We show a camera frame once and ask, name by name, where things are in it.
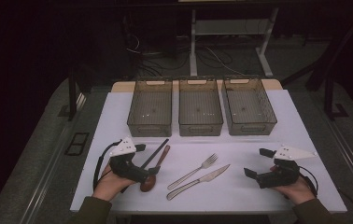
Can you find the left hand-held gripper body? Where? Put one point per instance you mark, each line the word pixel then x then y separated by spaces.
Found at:
pixel 124 168

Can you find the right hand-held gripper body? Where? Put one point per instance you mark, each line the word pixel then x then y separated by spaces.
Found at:
pixel 279 175

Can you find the brown wooden spoon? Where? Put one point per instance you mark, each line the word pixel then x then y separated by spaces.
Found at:
pixel 148 184

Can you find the silver metal fork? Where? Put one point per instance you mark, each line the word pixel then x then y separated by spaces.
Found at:
pixel 193 172

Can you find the smoky transparent plastic bin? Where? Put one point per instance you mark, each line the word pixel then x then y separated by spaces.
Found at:
pixel 247 107
pixel 200 107
pixel 150 107

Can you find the silver metal knife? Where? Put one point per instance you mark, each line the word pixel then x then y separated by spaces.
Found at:
pixel 205 178

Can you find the person's left hand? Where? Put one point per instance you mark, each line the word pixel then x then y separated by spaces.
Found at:
pixel 109 185

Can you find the person's right hand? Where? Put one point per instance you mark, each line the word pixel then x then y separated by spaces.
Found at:
pixel 299 191

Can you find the black stand with foot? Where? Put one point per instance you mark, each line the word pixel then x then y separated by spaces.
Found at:
pixel 329 99

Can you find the black upright stand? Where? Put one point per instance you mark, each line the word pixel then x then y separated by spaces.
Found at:
pixel 72 93

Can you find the black slanted bar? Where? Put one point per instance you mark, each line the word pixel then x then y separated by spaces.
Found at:
pixel 330 53

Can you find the white metal table frame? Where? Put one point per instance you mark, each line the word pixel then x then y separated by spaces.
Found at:
pixel 193 46

